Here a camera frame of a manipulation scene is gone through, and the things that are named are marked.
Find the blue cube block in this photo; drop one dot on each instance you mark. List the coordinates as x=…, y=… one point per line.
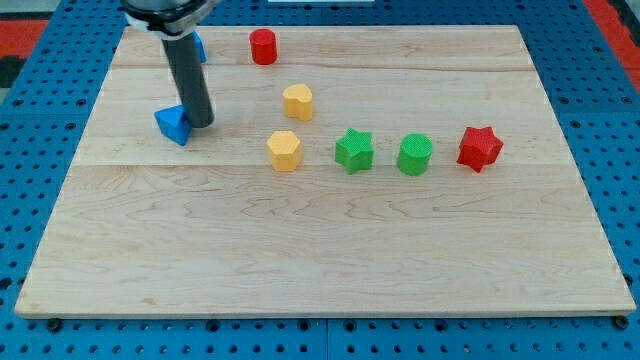
x=200, y=49

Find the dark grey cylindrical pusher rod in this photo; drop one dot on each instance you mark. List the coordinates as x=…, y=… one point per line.
x=185, y=65

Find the yellow heart block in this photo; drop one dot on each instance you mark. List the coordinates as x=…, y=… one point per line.
x=298, y=102

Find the blue triangle block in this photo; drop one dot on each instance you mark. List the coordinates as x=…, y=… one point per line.
x=173, y=124

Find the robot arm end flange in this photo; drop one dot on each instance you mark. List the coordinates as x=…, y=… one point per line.
x=168, y=19

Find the green cylinder block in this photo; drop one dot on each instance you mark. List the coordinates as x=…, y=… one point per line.
x=415, y=153

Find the yellow hexagon block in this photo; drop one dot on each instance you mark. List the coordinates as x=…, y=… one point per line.
x=285, y=151

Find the red star block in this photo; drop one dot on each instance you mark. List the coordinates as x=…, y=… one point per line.
x=479, y=147

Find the red cylinder block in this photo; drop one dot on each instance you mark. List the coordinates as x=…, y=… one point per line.
x=263, y=43

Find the green star block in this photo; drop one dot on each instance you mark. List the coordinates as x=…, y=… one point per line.
x=355, y=151

